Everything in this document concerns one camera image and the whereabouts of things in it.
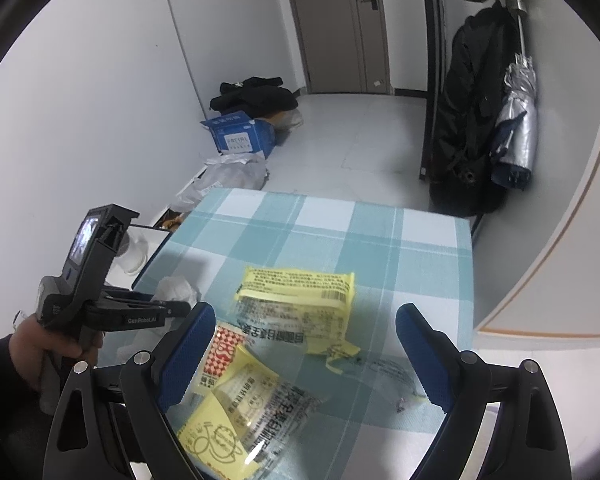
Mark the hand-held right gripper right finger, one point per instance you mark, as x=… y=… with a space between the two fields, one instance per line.
x=425 y=355

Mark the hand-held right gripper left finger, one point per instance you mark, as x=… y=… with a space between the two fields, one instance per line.
x=187 y=355

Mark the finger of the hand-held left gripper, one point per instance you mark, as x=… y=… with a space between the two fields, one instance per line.
x=125 y=297
x=177 y=307

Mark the small white tissue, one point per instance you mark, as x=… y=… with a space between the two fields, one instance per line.
x=177 y=290

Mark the red checked packet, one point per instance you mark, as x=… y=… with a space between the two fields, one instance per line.
x=225 y=350

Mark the clear plastic wrapper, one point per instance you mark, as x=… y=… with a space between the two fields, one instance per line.
x=395 y=385

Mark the yellow clear face-print wrapper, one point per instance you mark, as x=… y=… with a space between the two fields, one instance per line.
x=250 y=425

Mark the yellow clear barcode wrapper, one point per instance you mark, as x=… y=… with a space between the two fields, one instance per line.
x=300 y=305

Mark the person's left forearm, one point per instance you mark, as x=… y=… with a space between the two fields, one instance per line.
x=5 y=410

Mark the person's left hand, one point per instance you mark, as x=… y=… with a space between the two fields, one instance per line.
x=35 y=345

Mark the white cup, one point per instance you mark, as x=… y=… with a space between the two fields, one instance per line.
x=132 y=257

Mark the checked teal tablecloth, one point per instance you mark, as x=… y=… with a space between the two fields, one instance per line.
x=370 y=250

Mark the grey plastic bag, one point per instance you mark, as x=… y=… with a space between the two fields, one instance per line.
x=230 y=175

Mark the blue cardboard box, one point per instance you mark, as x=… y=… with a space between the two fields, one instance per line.
x=240 y=135

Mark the clear plastic bag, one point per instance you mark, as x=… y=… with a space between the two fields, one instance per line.
x=287 y=122

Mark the white wardrobe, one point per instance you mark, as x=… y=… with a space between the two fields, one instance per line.
x=565 y=185

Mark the black clothes pile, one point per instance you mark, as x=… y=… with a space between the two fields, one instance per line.
x=255 y=95

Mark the black coat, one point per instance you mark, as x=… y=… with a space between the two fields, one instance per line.
x=470 y=120

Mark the silver folded umbrella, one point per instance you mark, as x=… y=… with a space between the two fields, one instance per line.
x=517 y=125

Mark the grey door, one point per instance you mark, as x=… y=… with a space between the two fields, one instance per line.
x=340 y=25

